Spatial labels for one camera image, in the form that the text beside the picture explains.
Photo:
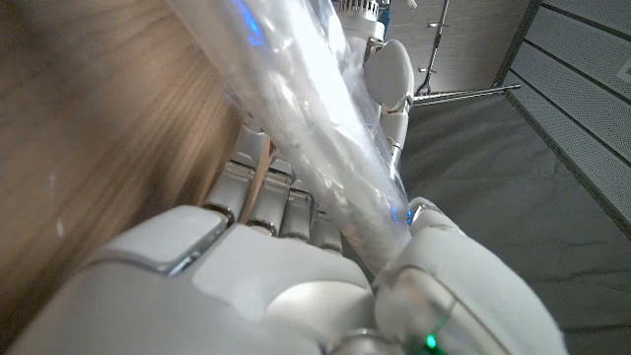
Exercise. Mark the cling film roll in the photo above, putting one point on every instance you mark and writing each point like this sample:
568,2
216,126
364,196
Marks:
305,108

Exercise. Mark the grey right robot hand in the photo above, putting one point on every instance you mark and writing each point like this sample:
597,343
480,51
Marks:
246,296

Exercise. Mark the black backdrop crossbar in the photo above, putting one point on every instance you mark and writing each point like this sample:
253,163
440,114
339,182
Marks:
468,93

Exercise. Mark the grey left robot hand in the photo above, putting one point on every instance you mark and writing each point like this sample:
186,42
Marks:
389,74

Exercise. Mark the black backdrop stand pole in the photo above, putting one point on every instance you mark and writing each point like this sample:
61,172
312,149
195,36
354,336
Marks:
436,44

